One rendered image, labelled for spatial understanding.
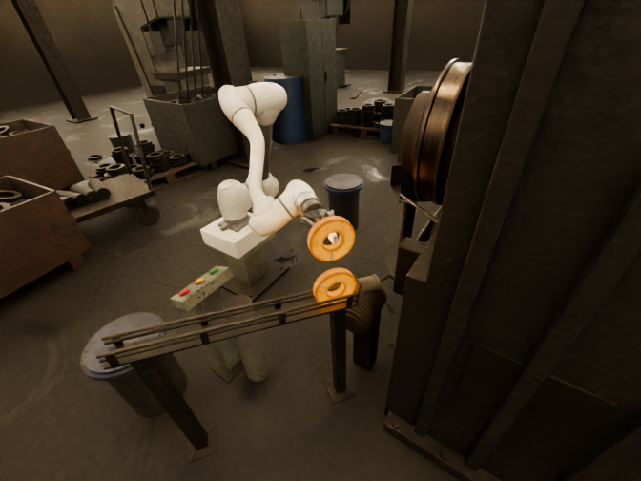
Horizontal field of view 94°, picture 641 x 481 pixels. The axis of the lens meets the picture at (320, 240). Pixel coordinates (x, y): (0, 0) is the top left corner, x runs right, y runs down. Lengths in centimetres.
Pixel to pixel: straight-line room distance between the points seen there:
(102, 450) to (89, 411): 24
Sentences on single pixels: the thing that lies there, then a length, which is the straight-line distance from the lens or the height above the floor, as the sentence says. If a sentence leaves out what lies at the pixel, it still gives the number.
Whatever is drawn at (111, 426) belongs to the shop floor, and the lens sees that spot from 190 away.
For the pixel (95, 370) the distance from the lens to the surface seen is 152.
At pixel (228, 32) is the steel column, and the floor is 143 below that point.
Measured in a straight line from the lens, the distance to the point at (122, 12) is 680.
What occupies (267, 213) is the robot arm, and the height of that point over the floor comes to 88.
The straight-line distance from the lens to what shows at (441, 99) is 100.
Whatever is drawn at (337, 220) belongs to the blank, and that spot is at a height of 98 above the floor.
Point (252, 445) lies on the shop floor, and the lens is 160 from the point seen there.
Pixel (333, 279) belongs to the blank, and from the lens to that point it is 101.
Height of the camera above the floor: 146
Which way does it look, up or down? 36 degrees down
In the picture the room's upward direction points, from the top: 4 degrees counter-clockwise
